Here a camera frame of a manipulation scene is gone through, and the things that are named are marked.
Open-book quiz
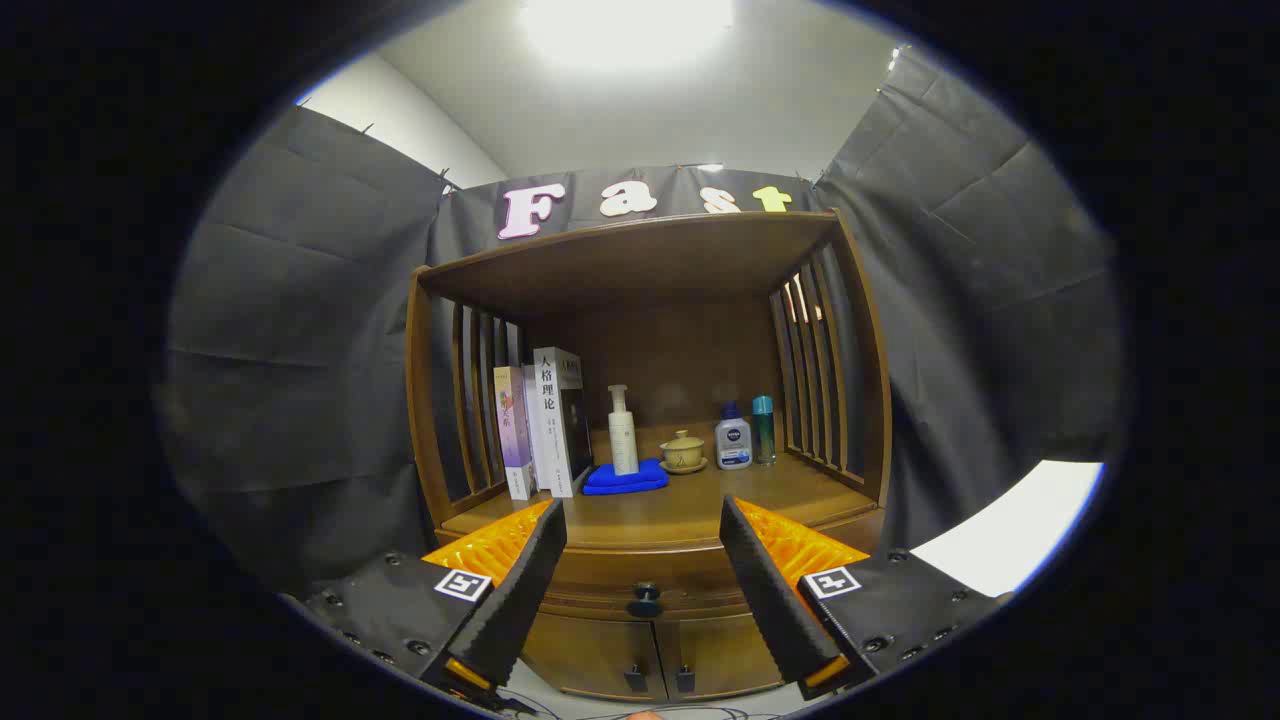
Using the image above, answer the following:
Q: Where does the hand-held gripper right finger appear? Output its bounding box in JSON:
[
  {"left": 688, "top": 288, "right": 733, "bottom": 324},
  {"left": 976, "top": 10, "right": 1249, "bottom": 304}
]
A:
[{"left": 719, "top": 494, "right": 1013, "bottom": 701}]

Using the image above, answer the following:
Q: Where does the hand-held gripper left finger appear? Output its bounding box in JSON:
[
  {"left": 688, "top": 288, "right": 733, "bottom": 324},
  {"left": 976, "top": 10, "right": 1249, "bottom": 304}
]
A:
[{"left": 290, "top": 497, "right": 568, "bottom": 713}]

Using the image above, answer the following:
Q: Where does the wooden drawer with black knob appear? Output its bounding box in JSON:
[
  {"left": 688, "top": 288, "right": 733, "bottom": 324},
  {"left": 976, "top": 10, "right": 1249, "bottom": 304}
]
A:
[{"left": 535, "top": 545, "right": 779, "bottom": 623}]

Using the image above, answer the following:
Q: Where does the wooden cabinet door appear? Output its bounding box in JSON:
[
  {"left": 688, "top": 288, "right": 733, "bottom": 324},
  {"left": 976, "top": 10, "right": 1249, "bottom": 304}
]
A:
[
  {"left": 520, "top": 608, "right": 669, "bottom": 703},
  {"left": 655, "top": 612, "right": 791, "bottom": 701}
]

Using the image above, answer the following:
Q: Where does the wooden countertop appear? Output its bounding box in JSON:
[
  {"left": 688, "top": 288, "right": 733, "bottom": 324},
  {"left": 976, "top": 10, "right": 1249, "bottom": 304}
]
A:
[{"left": 440, "top": 425, "right": 881, "bottom": 551}]

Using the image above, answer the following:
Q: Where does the white side cabinet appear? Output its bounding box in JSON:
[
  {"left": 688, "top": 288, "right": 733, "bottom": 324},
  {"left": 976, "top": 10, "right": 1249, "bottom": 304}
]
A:
[{"left": 908, "top": 460, "right": 1106, "bottom": 599}]

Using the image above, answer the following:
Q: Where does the brown wooden cabinet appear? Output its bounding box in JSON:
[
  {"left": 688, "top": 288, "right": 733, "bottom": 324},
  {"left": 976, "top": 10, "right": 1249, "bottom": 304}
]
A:
[{"left": 405, "top": 208, "right": 893, "bottom": 703}]

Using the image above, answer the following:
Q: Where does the blue folded cloth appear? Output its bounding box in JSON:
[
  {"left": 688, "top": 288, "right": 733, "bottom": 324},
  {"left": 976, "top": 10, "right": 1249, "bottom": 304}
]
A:
[{"left": 582, "top": 458, "right": 670, "bottom": 497}]

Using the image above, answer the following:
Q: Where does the white bottle with blue cap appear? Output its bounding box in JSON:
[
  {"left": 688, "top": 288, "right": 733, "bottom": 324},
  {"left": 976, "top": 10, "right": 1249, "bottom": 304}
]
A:
[{"left": 714, "top": 401, "right": 753, "bottom": 471}]

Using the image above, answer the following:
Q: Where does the purple book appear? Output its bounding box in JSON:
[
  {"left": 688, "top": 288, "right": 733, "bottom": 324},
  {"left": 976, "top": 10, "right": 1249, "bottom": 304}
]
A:
[{"left": 493, "top": 365, "right": 536, "bottom": 501}]

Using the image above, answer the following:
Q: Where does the beige lidded teacup with saucer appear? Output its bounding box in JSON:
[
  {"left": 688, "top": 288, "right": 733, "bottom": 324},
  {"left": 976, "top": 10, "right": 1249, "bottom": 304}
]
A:
[{"left": 659, "top": 429, "right": 709, "bottom": 475}]

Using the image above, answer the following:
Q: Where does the slim teal bottle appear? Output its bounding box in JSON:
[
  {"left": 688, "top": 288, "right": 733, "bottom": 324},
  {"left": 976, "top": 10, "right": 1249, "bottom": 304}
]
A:
[{"left": 752, "top": 395, "right": 778, "bottom": 466}]

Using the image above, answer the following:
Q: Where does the white book with portrait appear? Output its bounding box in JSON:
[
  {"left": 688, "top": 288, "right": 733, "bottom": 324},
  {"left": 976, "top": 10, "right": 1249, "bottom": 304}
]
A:
[{"left": 522, "top": 346, "right": 595, "bottom": 499}]

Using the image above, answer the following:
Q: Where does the white pump bottle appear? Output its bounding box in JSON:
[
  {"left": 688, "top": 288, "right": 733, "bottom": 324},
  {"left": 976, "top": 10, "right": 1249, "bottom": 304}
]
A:
[{"left": 607, "top": 384, "right": 641, "bottom": 477}]

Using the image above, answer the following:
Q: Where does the ceiling light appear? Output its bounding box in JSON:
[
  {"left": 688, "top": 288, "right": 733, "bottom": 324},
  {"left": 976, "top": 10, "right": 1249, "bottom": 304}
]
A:
[{"left": 518, "top": 0, "right": 736, "bottom": 71}]

